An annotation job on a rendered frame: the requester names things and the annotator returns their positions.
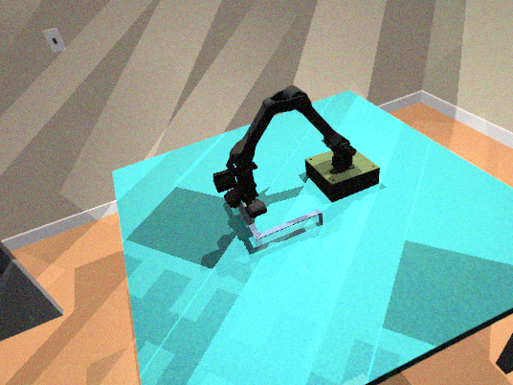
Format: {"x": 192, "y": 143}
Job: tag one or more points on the clear l-shaped low wall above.
{"x": 284, "y": 234}

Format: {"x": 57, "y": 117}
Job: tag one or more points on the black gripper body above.
{"x": 255, "y": 206}

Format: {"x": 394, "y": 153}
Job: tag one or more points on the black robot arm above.
{"x": 243, "y": 152}

